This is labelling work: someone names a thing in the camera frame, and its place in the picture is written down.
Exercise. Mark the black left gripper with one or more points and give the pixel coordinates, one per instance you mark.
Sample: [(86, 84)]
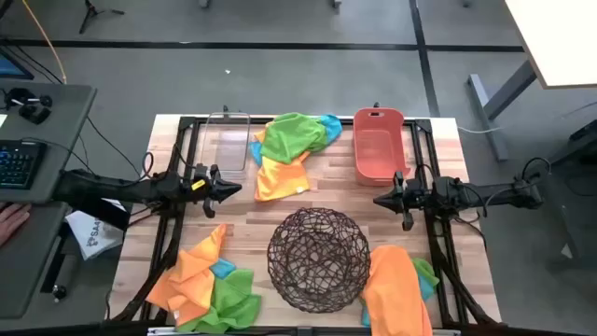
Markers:
[(203, 186)]

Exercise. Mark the black backlit keyboard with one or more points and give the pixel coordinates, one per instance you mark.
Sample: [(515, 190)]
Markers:
[(21, 163)]

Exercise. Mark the silver aluminium rail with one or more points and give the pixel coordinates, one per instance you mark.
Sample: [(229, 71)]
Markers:
[(210, 332)]

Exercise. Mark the black clamp mount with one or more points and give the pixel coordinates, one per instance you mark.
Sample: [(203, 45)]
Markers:
[(35, 113)]

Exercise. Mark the orange microfiber towel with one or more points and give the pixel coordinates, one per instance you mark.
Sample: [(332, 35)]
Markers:
[(280, 179), (191, 280), (396, 289)]

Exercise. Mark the grey table leg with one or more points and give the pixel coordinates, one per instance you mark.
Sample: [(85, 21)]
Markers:
[(487, 112)]

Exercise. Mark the person's hand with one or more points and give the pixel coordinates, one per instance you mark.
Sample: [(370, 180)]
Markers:
[(11, 221)]

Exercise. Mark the black tripod stand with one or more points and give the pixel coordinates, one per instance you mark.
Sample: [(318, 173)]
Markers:
[(88, 11)]

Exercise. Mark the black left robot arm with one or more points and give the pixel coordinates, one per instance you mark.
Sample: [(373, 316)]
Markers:
[(116, 189)]

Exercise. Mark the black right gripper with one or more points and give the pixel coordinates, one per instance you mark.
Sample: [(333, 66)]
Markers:
[(420, 196)]

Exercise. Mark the white printed bag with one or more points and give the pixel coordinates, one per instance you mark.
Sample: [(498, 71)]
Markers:
[(93, 235)]

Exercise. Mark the computer monitor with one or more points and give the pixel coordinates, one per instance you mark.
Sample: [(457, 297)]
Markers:
[(11, 67)]

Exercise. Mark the orange plastic basket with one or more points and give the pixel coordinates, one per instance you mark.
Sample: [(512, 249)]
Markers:
[(378, 149)]

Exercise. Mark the dark woven wicker basket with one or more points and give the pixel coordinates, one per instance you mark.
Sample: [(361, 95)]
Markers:
[(318, 261)]

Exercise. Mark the black round knob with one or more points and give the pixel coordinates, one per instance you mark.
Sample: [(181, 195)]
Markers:
[(59, 292)]

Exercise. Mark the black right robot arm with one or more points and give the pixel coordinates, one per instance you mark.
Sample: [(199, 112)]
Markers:
[(490, 193)]

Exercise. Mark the grey side desk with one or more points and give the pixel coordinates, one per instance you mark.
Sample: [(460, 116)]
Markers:
[(56, 121)]

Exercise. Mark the white table top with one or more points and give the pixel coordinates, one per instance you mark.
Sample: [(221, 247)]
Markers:
[(559, 37)]

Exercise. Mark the black aluminium table frame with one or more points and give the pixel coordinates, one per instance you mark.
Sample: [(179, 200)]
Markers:
[(187, 123)]

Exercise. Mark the clear plastic bin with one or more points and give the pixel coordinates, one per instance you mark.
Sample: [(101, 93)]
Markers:
[(226, 144)]

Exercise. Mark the green microfiber towel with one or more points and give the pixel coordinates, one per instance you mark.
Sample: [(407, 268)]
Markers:
[(291, 135), (233, 303), (425, 270)]

